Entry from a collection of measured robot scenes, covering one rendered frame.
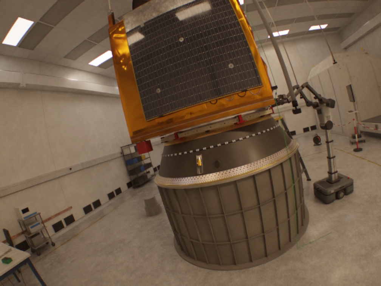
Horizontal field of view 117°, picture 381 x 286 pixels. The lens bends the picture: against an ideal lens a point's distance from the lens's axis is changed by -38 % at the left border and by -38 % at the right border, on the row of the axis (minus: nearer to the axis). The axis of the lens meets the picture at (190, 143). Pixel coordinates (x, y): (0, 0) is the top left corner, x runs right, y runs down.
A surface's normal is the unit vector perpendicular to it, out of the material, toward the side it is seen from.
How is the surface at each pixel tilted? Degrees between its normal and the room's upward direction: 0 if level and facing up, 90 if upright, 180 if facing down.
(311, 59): 90
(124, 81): 89
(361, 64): 90
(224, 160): 62
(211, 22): 90
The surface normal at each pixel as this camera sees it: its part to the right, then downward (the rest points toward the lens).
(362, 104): -0.26, 0.13
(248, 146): -0.01, -0.43
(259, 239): 0.00, 0.06
